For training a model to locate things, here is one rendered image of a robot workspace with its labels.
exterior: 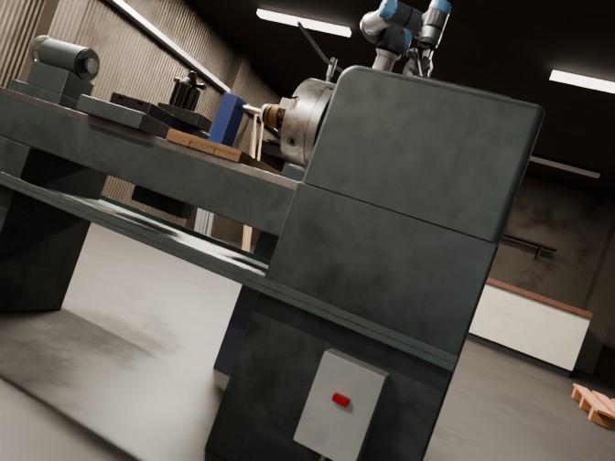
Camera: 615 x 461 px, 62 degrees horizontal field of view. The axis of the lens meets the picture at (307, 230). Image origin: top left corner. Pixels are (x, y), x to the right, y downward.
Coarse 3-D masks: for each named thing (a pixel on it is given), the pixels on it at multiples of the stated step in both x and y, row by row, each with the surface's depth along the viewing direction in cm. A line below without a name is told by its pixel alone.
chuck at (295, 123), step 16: (320, 80) 173; (304, 96) 165; (288, 112) 165; (304, 112) 164; (288, 128) 166; (304, 128) 164; (288, 144) 168; (304, 144) 165; (288, 160) 174; (304, 160) 170
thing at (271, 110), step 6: (264, 108) 182; (270, 108) 182; (276, 108) 181; (264, 114) 182; (270, 114) 181; (264, 120) 183; (270, 120) 181; (276, 120) 180; (282, 120) 180; (270, 126) 184; (276, 126) 181
